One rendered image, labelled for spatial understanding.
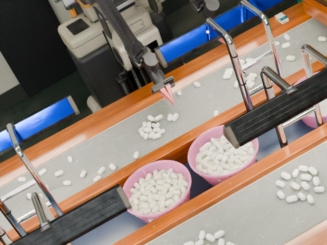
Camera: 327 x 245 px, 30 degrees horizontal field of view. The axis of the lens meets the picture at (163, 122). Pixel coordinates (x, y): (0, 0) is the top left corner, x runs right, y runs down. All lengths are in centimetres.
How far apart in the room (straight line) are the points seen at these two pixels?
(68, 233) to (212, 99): 100
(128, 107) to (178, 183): 54
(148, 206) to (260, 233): 44
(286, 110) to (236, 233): 44
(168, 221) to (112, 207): 36
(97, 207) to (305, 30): 138
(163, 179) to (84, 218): 58
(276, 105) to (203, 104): 71
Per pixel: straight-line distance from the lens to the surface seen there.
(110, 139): 255
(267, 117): 184
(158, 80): 247
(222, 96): 252
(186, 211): 209
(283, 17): 280
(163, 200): 219
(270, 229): 199
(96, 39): 322
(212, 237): 200
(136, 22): 298
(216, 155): 228
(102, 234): 229
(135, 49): 248
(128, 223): 227
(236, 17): 232
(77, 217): 177
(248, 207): 207
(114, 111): 264
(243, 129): 182
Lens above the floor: 228
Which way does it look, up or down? 38 degrees down
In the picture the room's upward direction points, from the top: 24 degrees counter-clockwise
